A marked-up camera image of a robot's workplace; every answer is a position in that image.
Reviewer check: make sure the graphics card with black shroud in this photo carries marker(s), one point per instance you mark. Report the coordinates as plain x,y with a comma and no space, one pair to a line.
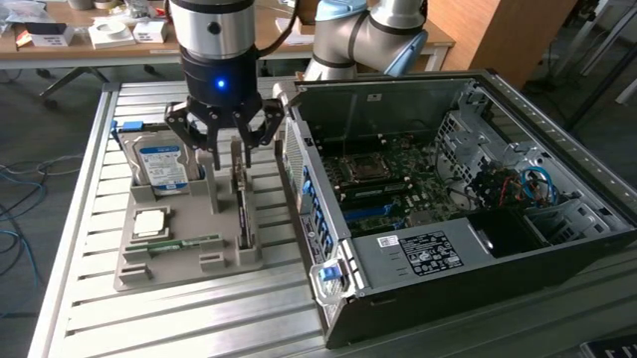
243,209

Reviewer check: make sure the small white box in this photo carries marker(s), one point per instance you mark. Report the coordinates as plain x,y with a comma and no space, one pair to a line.
149,33

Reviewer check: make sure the blue expansion slot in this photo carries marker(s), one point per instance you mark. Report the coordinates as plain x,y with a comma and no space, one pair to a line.
366,213

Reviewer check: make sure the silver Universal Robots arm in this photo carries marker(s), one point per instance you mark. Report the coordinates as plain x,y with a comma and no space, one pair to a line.
213,33

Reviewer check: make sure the white paper stack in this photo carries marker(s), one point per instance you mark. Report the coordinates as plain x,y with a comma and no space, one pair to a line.
299,39

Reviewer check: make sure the hard disk with blue bracket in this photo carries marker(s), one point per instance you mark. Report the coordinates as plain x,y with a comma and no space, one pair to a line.
159,164

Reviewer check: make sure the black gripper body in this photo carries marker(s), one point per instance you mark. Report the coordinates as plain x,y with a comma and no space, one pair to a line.
219,82

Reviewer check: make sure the blue case latch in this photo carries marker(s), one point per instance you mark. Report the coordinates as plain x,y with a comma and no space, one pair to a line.
328,274

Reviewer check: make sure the CPU socket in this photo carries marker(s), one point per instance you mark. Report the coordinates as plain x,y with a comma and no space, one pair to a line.
366,168

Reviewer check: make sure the green RAM stick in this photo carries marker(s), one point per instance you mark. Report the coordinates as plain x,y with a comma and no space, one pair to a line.
168,245

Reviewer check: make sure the black plastic fan shroud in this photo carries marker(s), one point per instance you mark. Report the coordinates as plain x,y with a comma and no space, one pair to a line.
507,231

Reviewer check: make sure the silver CPU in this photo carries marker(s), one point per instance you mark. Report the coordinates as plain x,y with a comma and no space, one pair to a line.
149,223

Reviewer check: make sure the grey power supply unit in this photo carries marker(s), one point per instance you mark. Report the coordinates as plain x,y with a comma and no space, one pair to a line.
383,261

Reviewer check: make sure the black open PC case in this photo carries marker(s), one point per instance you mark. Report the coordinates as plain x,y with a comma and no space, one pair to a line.
447,309

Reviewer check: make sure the white box with black inlay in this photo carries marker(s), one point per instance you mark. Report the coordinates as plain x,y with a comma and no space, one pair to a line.
49,35

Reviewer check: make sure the grey parts rack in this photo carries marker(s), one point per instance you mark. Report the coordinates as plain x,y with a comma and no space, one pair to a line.
193,238

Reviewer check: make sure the grey metal disk bay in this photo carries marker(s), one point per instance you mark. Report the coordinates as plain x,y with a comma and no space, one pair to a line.
567,220

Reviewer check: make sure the wooden cabinet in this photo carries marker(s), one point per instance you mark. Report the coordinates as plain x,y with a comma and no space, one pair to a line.
496,37

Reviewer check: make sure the white box with tape roll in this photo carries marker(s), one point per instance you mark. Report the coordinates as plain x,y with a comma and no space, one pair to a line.
111,35

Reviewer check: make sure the wooden desk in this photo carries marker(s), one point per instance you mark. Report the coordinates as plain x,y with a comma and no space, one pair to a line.
99,54

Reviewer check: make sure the green motherboard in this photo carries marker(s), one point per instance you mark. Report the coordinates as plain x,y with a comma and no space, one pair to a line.
427,186

